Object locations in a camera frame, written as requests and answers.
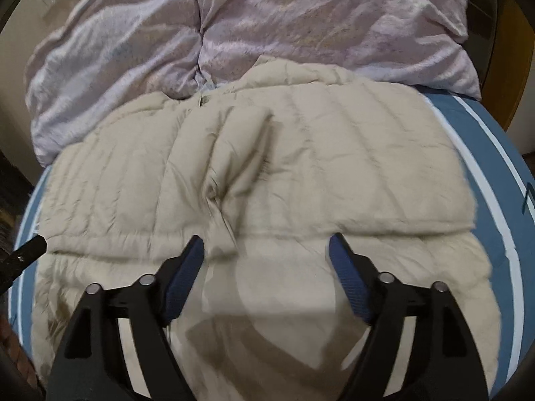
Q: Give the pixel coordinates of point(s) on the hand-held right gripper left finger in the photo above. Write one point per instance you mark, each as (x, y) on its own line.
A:
(184, 277)

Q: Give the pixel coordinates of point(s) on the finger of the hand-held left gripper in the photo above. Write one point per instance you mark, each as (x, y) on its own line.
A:
(23, 255)

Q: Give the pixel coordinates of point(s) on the dark padded headboard panel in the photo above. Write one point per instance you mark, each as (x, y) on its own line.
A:
(476, 16)

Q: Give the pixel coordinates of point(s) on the beige quilted down jacket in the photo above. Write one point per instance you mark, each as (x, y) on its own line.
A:
(292, 154)

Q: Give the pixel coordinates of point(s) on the wooden headboard frame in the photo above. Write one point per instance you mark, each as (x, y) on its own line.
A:
(516, 58)

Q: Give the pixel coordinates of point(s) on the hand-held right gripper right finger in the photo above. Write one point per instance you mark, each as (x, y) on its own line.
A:
(347, 277)

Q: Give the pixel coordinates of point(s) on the blue white-striped bed sheet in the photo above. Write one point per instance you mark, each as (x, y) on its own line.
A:
(493, 200)

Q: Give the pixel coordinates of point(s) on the pink floral pillow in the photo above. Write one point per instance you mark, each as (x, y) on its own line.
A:
(117, 50)
(313, 21)

